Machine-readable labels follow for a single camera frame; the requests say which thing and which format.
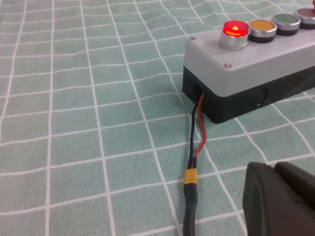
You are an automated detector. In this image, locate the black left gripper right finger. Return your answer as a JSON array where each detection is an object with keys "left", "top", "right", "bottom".
[{"left": 275, "top": 161, "right": 315, "bottom": 211}]

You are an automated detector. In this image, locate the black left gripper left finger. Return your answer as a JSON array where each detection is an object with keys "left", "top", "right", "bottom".
[{"left": 242, "top": 161, "right": 315, "bottom": 236}]

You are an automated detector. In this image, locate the red illuminated push button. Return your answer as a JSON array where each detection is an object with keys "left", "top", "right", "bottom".
[{"left": 219, "top": 20, "right": 250, "bottom": 52}]

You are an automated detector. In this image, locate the grey and black button box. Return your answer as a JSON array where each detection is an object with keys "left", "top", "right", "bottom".
[{"left": 182, "top": 7, "right": 315, "bottom": 124}]

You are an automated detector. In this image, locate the yellow push button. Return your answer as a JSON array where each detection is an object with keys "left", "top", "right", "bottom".
[{"left": 248, "top": 19, "right": 278, "bottom": 44}]

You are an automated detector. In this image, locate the green push button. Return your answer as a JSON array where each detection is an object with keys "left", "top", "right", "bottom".
[{"left": 271, "top": 13, "right": 301, "bottom": 36}]

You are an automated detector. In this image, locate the dark red push button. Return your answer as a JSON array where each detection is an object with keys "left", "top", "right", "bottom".
[{"left": 294, "top": 8, "right": 315, "bottom": 30}]

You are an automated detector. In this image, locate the yellow plug connector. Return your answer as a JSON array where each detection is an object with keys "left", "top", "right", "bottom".
[{"left": 184, "top": 168, "right": 199, "bottom": 185}]

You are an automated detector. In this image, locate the green checked tablecloth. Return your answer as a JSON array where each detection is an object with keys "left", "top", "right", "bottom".
[{"left": 0, "top": 0, "right": 315, "bottom": 236}]

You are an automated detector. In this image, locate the black sleeved power cable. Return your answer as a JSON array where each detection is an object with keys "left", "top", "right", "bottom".
[{"left": 182, "top": 183, "right": 199, "bottom": 236}]

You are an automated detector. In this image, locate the thin black wire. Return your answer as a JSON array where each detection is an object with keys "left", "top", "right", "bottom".
[{"left": 188, "top": 102, "right": 199, "bottom": 170}]

